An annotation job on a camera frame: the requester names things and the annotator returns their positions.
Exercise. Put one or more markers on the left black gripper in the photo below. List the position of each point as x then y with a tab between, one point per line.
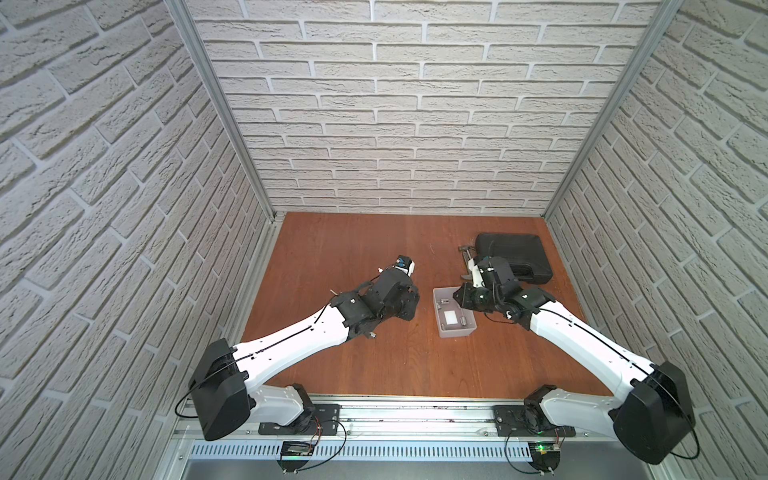
396	287

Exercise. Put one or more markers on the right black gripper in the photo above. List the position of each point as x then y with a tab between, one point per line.
463	296

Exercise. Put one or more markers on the translucent plastic storage box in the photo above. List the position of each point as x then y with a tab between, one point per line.
443	300

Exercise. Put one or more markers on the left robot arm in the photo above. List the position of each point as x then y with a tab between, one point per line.
229	386

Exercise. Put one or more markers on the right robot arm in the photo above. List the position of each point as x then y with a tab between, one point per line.
649	408

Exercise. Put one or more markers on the white label in box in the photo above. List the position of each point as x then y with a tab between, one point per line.
451	318

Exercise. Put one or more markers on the black plastic tool case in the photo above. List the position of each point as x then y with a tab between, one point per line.
524	252

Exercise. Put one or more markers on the right controller board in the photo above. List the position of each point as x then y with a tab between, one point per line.
545	457

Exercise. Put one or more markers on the controller board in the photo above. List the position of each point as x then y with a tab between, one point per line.
294	455
545	457

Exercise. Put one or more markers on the left controller board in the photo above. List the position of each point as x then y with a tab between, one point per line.
294	455

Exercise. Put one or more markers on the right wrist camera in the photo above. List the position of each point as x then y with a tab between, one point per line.
476	276

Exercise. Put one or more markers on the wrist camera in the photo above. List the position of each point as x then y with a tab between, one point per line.
476	276
405	264

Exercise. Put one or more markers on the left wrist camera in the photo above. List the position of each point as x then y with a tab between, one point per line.
405	264

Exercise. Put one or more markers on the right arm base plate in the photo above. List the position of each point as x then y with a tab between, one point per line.
519	421

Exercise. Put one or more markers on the aluminium rail frame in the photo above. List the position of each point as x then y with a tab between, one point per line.
380	428

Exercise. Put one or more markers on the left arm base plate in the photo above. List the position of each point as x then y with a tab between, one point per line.
317	419

